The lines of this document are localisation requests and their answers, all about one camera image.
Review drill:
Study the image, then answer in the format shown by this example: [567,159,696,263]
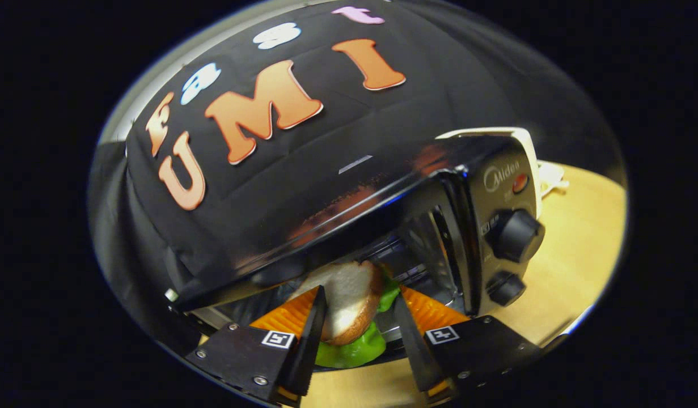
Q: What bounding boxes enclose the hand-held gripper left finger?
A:
[184,285,328,406]

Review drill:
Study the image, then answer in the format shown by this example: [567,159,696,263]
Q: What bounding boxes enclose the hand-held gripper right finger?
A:
[393,285,545,397]

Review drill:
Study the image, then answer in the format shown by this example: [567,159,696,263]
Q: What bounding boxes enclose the toy sandwich with lettuce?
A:
[292,260,403,369]

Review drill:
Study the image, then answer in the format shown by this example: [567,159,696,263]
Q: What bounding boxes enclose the black toaster oven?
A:
[167,134,546,372]

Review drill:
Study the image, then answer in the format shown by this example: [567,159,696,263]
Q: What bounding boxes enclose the white pop-up toaster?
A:
[437,126,543,219]

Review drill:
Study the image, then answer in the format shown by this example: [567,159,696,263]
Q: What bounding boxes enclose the white divided dish with beans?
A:
[539,161,569,196]

